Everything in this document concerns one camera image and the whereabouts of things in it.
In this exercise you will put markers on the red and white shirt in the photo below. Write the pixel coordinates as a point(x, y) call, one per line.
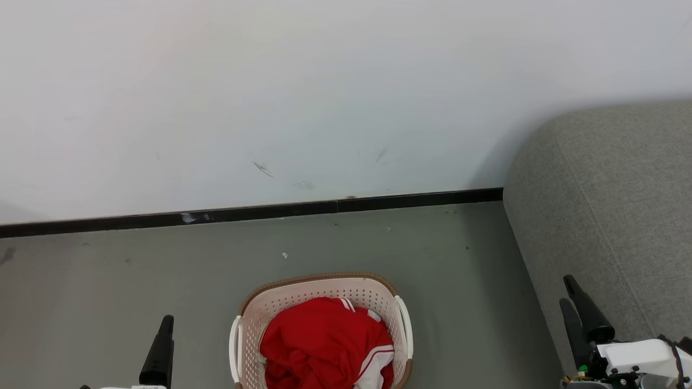
point(319, 346)

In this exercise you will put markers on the beige perforated laundry basket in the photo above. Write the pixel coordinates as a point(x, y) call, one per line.
point(254, 324)

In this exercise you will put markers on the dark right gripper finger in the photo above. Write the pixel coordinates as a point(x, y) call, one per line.
point(574, 335)
point(592, 319)

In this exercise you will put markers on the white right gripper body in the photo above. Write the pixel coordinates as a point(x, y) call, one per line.
point(635, 356)

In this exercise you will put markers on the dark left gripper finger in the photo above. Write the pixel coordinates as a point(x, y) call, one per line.
point(159, 356)

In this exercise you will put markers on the black wall baseboard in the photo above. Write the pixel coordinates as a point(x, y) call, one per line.
point(243, 213)

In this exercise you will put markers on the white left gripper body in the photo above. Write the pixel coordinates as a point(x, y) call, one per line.
point(140, 387)

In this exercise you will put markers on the grey fabric sofa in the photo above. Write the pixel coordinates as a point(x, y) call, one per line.
point(611, 205)

